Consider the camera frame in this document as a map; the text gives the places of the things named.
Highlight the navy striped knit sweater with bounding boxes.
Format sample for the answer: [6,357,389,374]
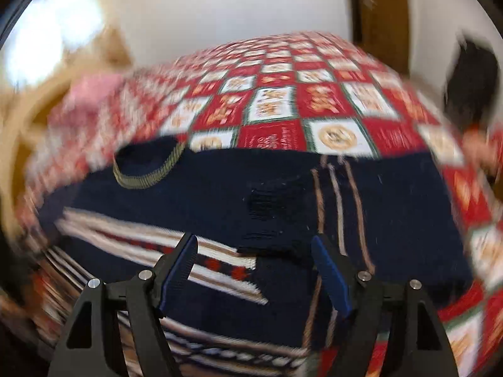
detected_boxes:
[38,149,473,376]

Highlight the red white checkered bedspread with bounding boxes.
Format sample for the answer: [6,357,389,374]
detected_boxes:
[19,32,502,376]

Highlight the pink folded blanket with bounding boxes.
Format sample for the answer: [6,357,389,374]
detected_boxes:
[63,73,124,109]

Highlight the cream round headboard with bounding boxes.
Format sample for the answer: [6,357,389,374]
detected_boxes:
[0,58,119,240]

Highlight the black folded chair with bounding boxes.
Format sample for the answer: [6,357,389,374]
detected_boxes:
[443,34,500,132]

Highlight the beige patterned curtain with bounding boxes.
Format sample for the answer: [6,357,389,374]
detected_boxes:
[94,25,133,69]

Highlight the brown wooden door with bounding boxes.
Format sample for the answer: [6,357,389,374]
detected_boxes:
[358,0,410,75]

